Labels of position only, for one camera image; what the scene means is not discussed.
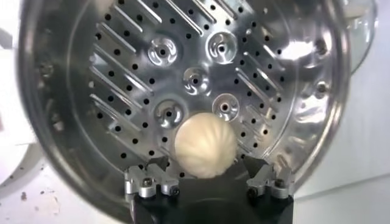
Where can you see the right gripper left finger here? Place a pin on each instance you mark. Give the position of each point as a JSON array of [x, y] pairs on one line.
[[143, 184]]

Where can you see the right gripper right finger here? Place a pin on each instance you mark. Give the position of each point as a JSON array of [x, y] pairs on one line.
[[274, 182]]

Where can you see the white steamed baozi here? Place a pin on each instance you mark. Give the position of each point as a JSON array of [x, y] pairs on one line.
[[204, 143]]

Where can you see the glass pot lid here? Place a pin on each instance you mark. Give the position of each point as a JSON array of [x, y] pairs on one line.
[[362, 33]]

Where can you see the stainless steel steamer basket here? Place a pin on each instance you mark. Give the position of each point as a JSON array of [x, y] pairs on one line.
[[122, 76]]

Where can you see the white round plate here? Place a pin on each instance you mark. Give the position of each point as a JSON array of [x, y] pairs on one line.
[[15, 158]]

